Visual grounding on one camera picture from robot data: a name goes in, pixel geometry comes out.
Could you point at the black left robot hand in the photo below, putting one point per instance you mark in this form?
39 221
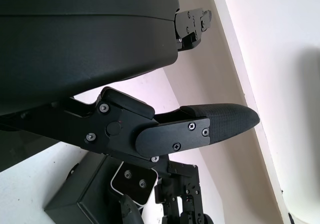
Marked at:
75 46

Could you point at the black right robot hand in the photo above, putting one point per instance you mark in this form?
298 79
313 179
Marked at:
180 196

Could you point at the small silver black camera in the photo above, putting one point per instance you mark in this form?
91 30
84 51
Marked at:
135 184

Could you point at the black camera box base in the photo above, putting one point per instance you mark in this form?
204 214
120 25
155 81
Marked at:
87 184

